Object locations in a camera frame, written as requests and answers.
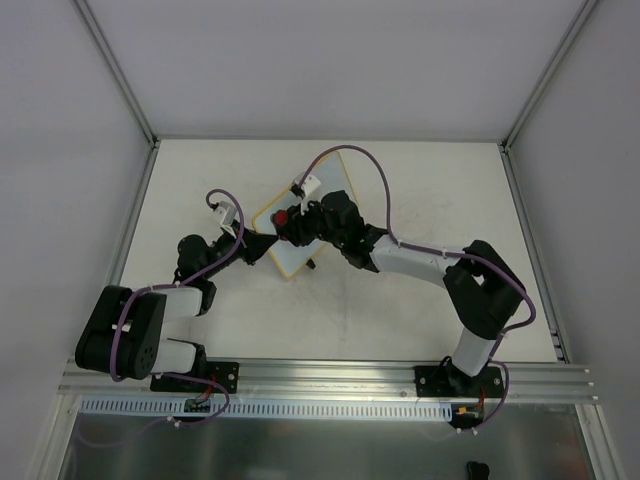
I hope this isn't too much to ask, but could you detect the red whiteboard eraser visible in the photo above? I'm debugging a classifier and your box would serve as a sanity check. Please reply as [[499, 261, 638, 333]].
[[271, 210, 289, 228]]

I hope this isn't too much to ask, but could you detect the yellow framed whiteboard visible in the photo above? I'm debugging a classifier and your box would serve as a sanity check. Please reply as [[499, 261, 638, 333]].
[[252, 152, 357, 280]]

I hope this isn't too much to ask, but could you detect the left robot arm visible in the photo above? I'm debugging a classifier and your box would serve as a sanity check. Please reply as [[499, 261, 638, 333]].
[[74, 229, 278, 390]]

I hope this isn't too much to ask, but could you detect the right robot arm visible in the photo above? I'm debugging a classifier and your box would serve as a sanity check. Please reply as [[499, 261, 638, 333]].
[[271, 191, 527, 397]]

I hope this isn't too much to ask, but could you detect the black object on floor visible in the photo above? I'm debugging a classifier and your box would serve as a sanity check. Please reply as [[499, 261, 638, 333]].
[[467, 461, 490, 480]]

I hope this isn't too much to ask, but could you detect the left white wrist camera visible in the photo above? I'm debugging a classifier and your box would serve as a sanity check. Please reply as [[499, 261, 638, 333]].
[[213, 201, 237, 238]]

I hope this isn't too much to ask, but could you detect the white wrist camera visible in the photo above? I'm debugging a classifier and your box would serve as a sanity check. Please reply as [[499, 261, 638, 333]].
[[213, 201, 237, 238], [290, 174, 321, 200]]

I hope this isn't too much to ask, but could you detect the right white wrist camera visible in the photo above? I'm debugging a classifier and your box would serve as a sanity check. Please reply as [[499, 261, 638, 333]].
[[290, 174, 321, 200]]

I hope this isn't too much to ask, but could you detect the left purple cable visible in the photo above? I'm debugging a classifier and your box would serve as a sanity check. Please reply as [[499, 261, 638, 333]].
[[77, 188, 249, 449]]

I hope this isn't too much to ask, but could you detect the purple cable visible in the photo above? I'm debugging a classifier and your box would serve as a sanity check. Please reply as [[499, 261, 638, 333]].
[[77, 188, 249, 449], [299, 144, 539, 441]]

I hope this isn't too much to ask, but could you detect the left aluminium frame post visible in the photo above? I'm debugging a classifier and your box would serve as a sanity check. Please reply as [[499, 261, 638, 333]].
[[73, 0, 160, 149]]

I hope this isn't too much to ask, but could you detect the aluminium frame post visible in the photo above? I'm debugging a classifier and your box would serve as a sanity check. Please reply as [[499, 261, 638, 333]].
[[73, 0, 160, 149], [499, 0, 601, 151]]

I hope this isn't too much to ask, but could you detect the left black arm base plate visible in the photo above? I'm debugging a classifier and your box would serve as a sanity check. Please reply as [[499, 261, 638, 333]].
[[150, 360, 240, 395]]

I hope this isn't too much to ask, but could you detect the slotted white cable duct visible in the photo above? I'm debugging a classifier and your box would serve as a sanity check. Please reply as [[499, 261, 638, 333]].
[[79, 395, 453, 423]]

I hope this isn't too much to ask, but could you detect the aluminium mounting rail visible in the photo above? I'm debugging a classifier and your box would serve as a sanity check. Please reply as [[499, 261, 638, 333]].
[[57, 359, 602, 405]]

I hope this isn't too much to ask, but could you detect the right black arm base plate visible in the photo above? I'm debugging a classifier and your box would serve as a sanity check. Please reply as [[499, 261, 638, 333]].
[[413, 362, 505, 399]]

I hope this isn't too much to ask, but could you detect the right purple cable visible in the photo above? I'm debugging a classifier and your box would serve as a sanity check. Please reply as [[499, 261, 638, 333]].
[[299, 144, 539, 441]]

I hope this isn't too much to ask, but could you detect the right aluminium frame post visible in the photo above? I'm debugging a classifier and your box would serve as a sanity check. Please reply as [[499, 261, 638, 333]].
[[499, 0, 601, 151]]

